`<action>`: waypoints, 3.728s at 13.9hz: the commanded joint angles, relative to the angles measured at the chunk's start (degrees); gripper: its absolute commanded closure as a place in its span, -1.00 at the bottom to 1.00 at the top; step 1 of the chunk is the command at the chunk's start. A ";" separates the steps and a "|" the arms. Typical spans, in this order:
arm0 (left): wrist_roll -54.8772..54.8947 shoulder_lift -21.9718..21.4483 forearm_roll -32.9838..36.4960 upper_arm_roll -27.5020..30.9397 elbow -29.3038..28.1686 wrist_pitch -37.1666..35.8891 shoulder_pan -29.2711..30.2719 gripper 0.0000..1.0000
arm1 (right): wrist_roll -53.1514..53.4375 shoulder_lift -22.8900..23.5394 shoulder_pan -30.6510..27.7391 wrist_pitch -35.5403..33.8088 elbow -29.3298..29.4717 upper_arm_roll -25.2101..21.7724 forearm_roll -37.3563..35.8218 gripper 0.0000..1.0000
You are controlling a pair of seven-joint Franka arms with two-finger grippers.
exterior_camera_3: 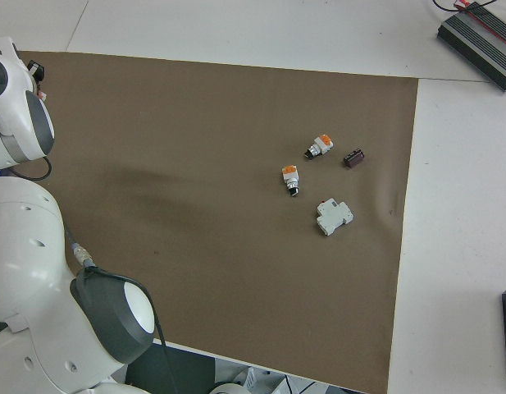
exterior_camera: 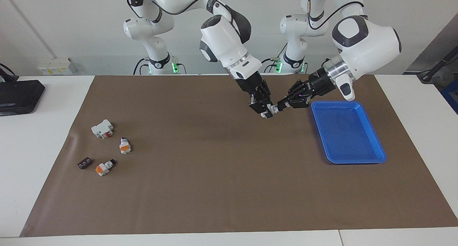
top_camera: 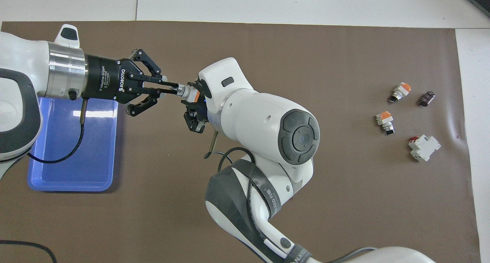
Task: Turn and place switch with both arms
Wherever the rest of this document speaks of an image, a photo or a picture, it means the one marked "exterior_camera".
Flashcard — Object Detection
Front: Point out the blue plastic tray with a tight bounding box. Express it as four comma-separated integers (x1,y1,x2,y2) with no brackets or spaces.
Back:
310,100,388,165

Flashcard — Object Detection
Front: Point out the brown table mat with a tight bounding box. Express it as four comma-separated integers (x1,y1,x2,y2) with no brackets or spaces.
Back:
20,75,458,238

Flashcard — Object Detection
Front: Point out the black tripod stand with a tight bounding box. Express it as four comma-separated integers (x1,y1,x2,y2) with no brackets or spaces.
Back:
416,45,458,84

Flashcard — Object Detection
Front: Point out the dark grey panel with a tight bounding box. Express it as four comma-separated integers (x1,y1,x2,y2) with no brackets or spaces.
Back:
404,13,458,75

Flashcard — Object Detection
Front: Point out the blue crate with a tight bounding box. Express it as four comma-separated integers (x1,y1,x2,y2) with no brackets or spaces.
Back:
440,78,458,115

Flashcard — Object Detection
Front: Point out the white circuit breaker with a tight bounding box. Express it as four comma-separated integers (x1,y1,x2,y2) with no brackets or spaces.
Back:
91,119,115,140

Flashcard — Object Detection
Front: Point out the black box device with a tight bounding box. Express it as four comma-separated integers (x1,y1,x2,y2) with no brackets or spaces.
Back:
0,79,46,116

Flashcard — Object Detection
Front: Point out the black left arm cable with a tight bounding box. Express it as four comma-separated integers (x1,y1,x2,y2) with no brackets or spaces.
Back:
307,0,366,31

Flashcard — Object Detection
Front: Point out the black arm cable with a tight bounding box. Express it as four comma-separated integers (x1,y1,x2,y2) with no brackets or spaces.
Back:
307,0,366,31
126,0,219,16

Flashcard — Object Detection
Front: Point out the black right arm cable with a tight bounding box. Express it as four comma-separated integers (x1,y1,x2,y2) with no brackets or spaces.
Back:
126,0,219,16

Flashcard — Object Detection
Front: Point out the white wall socket box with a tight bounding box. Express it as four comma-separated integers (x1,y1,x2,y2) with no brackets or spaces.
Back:
37,58,74,76

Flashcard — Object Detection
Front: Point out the black device cable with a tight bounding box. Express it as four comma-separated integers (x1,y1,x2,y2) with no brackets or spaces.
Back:
0,63,19,83

